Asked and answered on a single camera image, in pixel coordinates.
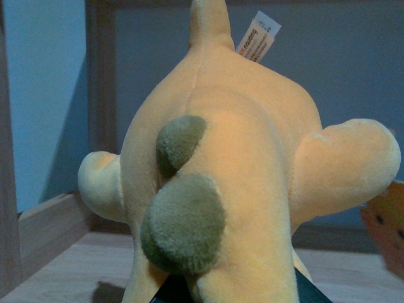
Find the orange spotted plush toy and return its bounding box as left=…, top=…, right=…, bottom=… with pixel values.
left=360, top=181, right=403, bottom=278

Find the yellow plush dinosaur toy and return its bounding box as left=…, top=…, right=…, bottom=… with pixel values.
left=78, top=1, right=401, bottom=302

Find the wooden shelf frame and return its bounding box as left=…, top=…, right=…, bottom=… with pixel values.
left=0, top=0, right=404, bottom=303

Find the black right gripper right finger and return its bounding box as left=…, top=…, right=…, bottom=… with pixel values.
left=295, top=268, right=331, bottom=303

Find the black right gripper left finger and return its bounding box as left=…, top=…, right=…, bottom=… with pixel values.
left=150, top=275, right=194, bottom=303

